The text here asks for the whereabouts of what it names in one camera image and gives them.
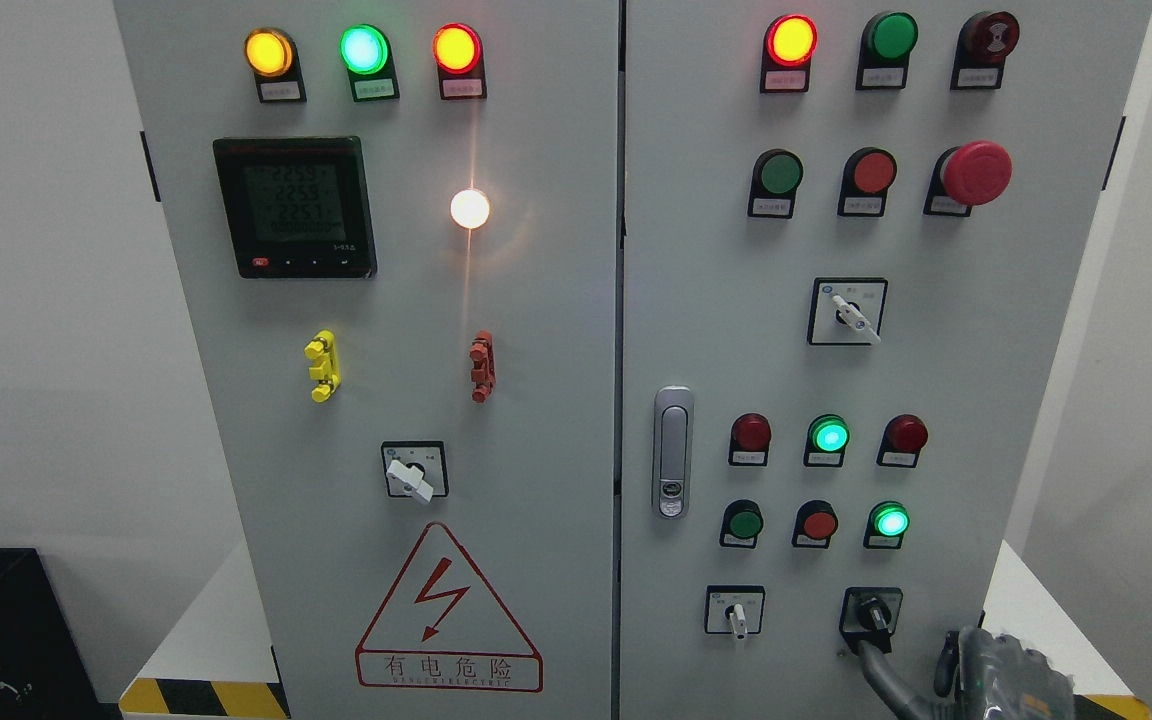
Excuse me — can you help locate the black knob selector switch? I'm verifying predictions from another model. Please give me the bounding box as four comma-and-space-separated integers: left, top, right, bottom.
838, 588, 904, 655

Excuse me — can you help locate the red terminal connector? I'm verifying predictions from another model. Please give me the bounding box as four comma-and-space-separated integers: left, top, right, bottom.
468, 331, 497, 404

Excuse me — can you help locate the white glowing lamp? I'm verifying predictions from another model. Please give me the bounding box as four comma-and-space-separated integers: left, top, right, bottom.
449, 187, 492, 232

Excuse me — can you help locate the dark red indicator left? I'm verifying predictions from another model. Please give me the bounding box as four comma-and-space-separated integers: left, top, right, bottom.
728, 414, 772, 467

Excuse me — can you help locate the dark red indicator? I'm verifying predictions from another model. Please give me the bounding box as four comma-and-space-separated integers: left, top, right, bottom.
728, 414, 772, 467
876, 414, 929, 468

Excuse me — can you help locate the grey cabinet left door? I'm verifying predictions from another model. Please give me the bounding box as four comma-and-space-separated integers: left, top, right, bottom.
115, 1, 620, 719

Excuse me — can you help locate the grey cabinet door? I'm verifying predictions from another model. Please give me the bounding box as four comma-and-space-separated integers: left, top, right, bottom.
620, 1, 1152, 719
115, 1, 620, 719

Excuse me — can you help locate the green push button lower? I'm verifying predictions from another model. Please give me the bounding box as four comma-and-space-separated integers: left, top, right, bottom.
719, 498, 764, 550

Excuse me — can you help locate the green push button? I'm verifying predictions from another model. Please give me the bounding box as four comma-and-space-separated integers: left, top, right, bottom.
748, 149, 804, 219
719, 498, 764, 550

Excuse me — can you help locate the yellow terminal connector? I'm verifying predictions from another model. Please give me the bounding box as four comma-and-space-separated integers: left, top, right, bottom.
303, 329, 342, 404

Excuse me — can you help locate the green lit indicator middle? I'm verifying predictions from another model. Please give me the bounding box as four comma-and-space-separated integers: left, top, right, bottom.
803, 414, 851, 468

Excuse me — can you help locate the green lit indicator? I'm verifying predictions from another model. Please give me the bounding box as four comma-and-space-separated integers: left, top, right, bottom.
338, 24, 401, 103
803, 414, 851, 468

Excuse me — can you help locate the green push button upper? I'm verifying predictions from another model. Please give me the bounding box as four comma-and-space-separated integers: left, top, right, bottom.
748, 149, 804, 219

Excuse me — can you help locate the red push button lower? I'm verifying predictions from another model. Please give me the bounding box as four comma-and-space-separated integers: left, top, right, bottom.
791, 500, 838, 550

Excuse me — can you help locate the red push button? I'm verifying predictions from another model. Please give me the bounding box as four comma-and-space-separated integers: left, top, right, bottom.
838, 147, 899, 218
791, 500, 838, 550

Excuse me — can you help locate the red electric hazard warning sticker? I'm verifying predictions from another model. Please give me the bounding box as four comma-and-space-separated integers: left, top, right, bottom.
355, 521, 544, 694

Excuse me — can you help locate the grey cabinet right door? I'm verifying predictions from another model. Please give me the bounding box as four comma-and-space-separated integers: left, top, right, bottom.
620, 1, 1152, 719

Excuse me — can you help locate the black digital power meter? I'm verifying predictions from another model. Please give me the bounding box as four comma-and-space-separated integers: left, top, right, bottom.
212, 136, 378, 279

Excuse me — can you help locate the red-rimmed lit indicator left door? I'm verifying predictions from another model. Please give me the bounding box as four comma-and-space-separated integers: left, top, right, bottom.
431, 23, 486, 100

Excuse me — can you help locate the red-rimmed lit indicator door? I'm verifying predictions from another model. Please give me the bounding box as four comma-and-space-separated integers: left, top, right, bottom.
431, 23, 486, 100
759, 14, 818, 94

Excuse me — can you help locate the dark red indicator right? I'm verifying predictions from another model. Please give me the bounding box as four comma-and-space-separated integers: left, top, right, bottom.
876, 414, 929, 468

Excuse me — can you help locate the red push button upper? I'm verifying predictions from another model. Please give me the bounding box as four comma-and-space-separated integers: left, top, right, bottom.
838, 147, 899, 218

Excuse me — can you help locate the green lit button lower right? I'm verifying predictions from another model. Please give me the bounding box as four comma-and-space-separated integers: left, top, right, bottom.
863, 500, 910, 550

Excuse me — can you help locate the green lit indicator top left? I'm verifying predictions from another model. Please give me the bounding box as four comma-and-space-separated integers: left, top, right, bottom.
338, 24, 401, 103

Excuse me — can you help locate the red-rimmed lit indicator right door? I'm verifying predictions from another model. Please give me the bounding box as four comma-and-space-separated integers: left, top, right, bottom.
759, 14, 818, 94

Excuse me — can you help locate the yellow indicator light top left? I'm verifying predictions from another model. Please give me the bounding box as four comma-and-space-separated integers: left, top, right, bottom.
244, 26, 306, 104

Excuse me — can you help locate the red emergency stop mushroom button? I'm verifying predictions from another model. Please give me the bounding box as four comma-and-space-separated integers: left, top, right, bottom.
923, 141, 1011, 218

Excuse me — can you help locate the dark green indicator top right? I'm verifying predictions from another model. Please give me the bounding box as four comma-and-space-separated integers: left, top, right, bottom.
855, 12, 919, 91

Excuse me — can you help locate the dark red buzzer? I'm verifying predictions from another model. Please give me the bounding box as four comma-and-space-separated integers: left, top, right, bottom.
950, 12, 1020, 91

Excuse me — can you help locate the black box lower left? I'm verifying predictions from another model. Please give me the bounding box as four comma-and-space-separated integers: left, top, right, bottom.
0, 548, 105, 719

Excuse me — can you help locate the silver door lock handle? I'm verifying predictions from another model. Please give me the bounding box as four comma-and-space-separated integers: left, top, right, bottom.
652, 386, 694, 520

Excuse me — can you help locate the white-handled selector switch left door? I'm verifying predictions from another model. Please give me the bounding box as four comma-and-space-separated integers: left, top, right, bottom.
381, 439, 449, 505

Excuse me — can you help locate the white-handled selector switch upper right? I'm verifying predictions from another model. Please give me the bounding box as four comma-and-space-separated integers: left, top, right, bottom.
806, 276, 890, 346

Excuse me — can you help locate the white-handled selector switch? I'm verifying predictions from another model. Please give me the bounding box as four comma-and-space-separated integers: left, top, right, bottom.
704, 584, 765, 641
806, 276, 890, 346

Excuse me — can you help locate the white-handled selector switch lower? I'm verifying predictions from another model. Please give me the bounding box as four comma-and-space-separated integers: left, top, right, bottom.
704, 584, 765, 641

